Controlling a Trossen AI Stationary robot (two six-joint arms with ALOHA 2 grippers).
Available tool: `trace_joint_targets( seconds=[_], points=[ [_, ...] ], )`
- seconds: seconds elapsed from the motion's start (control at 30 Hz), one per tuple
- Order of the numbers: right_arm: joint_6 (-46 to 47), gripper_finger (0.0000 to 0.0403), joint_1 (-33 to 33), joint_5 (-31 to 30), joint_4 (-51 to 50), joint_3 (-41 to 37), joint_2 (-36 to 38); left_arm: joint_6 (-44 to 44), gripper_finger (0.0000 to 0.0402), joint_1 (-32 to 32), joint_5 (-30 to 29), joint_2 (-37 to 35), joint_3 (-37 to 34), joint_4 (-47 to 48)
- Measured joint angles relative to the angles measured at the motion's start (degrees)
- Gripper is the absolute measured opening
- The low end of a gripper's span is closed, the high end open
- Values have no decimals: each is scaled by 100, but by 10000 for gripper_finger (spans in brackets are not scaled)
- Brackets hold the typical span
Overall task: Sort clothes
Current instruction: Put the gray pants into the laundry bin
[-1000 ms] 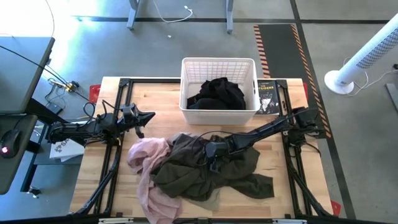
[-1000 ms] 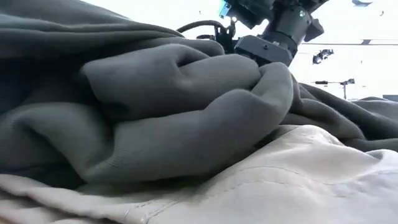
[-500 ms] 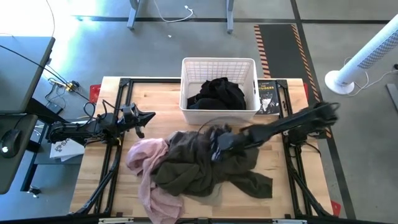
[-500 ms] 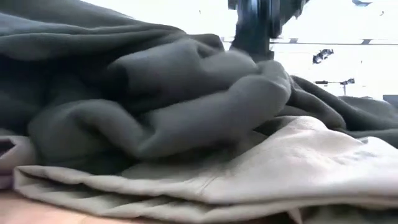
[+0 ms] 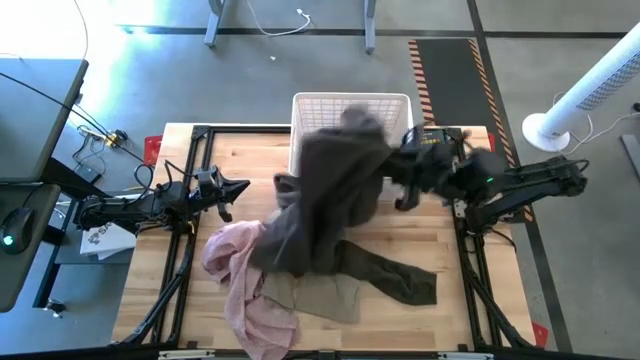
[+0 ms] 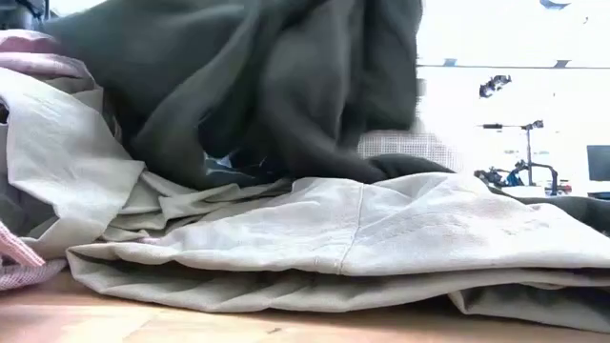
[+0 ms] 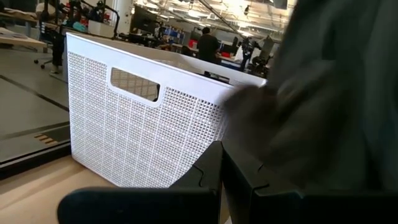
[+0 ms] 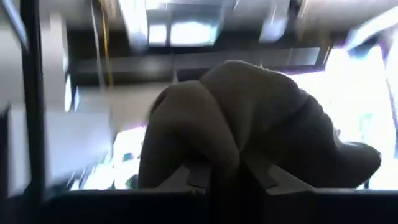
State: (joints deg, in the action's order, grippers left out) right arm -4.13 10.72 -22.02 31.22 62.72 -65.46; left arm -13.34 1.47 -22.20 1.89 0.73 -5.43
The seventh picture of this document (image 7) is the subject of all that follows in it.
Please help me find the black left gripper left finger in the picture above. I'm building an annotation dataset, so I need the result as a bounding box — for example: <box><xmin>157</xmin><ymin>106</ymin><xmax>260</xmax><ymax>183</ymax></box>
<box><xmin>57</xmin><ymin>140</ymin><xmax>224</xmax><ymax>224</ymax></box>

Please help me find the white perforated laundry basket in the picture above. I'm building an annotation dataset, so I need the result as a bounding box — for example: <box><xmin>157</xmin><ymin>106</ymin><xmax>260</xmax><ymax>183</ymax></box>
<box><xmin>65</xmin><ymin>32</ymin><xmax>268</xmax><ymax>189</ymax></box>

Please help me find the person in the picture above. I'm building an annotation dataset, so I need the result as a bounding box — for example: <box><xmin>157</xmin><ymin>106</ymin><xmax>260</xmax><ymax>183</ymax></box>
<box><xmin>35</xmin><ymin>1</ymin><xmax>68</xmax><ymax>75</ymax></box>
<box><xmin>197</xmin><ymin>27</ymin><xmax>221</xmax><ymax>65</ymax></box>

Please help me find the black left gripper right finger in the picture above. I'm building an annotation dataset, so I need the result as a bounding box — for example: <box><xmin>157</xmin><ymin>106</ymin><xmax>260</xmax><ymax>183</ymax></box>
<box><xmin>222</xmin><ymin>140</ymin><xmax>398</xmax><ymax>224</ymax></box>

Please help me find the black aluminium table frame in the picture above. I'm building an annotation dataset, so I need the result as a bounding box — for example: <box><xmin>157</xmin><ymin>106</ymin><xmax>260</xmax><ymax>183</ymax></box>
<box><xmin>0</xmin><ymin>141</ymin><xmax>72</xmax><ymax>180</ymax></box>

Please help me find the light wooden desk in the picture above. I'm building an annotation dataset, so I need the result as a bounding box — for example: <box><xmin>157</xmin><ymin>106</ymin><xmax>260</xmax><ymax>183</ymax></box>
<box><xmin>0</xmin><ymin>27</ymin><xmax>47</xmax><ymax>52</ymax></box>

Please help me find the black office chair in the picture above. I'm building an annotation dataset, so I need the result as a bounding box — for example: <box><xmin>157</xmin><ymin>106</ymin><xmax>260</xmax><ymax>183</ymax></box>
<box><xmin>33</xmin><ymin>20</ymin><xmax>57</xmax><ymax>70</ymax></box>

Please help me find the olive grey garment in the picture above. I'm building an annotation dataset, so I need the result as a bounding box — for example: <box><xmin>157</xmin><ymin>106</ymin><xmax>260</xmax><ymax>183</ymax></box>
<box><xmin>222</xmin><ymin>0</ymin><xmax>398</xmax><ymax>192</ymax></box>

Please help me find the black computer monitor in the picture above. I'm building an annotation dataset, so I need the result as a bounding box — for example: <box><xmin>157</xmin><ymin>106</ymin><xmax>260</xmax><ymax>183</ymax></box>
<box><xmin>130</xmin><ymin>4</ymin><xmax>158</xmax><ymax>34</ymax></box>

